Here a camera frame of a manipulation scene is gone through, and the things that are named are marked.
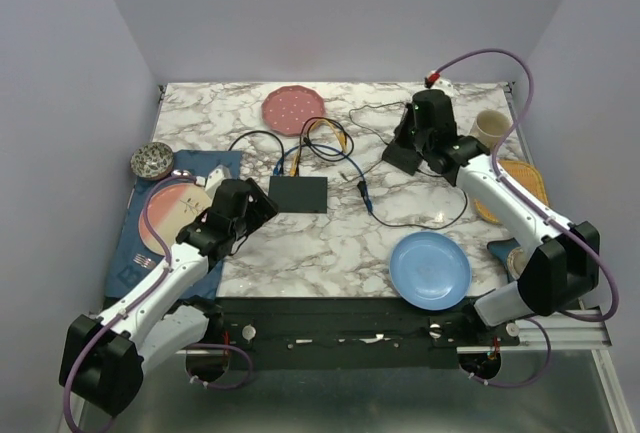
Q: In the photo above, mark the metal spoon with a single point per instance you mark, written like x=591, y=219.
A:
x=181, y=174

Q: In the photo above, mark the black network switch box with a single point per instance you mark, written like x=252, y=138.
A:
x=295, y=194

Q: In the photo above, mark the aluminium mounting rail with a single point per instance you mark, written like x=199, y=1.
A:
x=186, y=329

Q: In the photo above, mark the blue fabric placemat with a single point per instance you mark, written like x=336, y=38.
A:
x=138, y=236

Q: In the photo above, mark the cream ceramic mug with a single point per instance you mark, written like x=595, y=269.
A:
x=489, y=127

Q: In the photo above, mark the pink cream plate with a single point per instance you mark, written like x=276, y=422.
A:
x=175, y=206

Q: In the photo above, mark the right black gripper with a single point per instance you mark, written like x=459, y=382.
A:
x=400, y=136

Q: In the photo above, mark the blue star-shaped dish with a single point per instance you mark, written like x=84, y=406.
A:
x=510, y=254

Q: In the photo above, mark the yellow woven mat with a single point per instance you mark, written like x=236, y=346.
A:
x=525, y=174

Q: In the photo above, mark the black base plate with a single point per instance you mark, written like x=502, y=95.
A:
x=351, y=314

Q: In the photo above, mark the pink dotted plate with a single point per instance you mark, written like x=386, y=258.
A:
x=287, y=109

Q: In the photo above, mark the black power adapter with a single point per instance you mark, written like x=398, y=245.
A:
x=404, y=159

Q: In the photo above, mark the metal fork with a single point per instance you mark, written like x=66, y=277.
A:
x=144, y=261

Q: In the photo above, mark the patterned small bowl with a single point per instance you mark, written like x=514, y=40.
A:
x=152, y=161

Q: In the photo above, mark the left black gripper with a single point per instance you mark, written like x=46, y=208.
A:
x=262, y=210

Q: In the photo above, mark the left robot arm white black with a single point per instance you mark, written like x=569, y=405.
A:
x=106, y=358

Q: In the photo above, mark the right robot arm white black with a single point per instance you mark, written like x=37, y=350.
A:
x=561, y=255

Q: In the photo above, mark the blue plastic plate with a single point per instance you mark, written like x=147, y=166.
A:
x=430, y=271

